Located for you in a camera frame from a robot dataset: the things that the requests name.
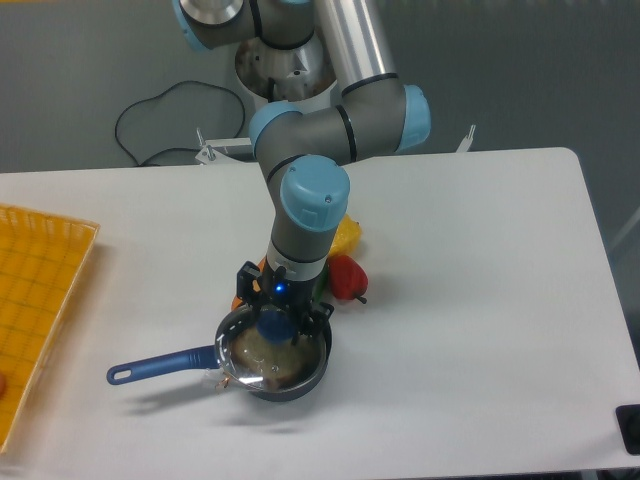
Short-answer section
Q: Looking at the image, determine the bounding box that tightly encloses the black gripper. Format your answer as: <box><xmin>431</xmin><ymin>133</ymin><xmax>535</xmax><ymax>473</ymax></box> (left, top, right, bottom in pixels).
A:
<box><xmin>236</xmin><ymin>261</ymin><xmax>334</xmax><ymax>345</ymax></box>

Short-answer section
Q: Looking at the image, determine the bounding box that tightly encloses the glass pot lid blue knob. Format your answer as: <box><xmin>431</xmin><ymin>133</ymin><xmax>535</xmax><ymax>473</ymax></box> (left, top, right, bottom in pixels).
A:
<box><xmin>215</xmin><ymin>306</ymin><xmax>327</xmax><ymax>394</ymax></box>

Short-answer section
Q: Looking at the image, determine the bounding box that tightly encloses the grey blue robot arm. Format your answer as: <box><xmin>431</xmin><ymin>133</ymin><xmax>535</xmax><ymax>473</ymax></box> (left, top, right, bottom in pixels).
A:
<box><xmin>174</xmin><ymin>1</ymin><xmax>431</xmax><ymax>342</ymax></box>

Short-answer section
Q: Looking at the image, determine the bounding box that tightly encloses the green bell pepper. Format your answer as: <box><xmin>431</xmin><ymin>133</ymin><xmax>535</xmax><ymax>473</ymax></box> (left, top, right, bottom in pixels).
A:
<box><xmin>313</xmin><ymin>264</ymin><xmax>329</xmax><ymax>302</ymax></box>

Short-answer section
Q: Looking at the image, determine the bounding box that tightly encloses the orange baguette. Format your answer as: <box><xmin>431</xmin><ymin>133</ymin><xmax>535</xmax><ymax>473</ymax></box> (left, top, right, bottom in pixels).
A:
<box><xmin>231</xmin><ymin>257</ymin><xmax>266</xmax><ymax>311</ymax></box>

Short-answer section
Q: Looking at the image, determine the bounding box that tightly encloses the red bell pepper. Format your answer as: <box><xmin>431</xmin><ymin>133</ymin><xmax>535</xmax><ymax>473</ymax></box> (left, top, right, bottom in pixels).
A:
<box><xmin>329</xmin><ymin>255</ymin><xmax>369</xmax><ymax>304</ymax></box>

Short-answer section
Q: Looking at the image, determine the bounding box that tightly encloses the wrapped bread slice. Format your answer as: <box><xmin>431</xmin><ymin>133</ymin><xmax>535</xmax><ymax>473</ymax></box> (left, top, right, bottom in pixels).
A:
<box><xmin>211</xmin><ymin>329</ymin><xmax>324</xmax><ymax>392</ymax></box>

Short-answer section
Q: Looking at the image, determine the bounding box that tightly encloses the yellow bell pepper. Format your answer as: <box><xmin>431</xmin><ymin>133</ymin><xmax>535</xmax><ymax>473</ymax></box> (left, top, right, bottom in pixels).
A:
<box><xmin>329</xmin><ymin>214</ymin><xmax>362</xmax><ymax>258</ymax></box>

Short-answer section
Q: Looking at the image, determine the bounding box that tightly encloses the yellow woven basket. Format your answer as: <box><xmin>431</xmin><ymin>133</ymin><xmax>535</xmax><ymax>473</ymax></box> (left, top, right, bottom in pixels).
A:
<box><xmin>1</xmin><ymin>204</ymin><xmax>100</xmax><ymax>453</ymax></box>

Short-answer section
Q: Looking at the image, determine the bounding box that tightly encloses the black table-edge socket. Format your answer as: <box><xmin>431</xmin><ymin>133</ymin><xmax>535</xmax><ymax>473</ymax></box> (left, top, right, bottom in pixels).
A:
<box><xmin>615</xmin><ymin>404</ymin><xmax>640</xmax><ymax>456</ymax></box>

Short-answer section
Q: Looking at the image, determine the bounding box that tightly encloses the black pot blue handle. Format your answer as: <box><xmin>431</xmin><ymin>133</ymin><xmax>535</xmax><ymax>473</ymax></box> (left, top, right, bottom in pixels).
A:
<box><xmin>106</xmin><ymin>324</ymin><xmax>332</xmax><ymax>402</ymax></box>

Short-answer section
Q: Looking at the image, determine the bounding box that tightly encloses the black cable on floor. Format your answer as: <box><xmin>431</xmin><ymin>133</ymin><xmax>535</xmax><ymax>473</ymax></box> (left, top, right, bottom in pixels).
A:
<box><xmin>114</xmin><ymin>80</ymin><xmax>247</xmax><ymax>167</ymax></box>

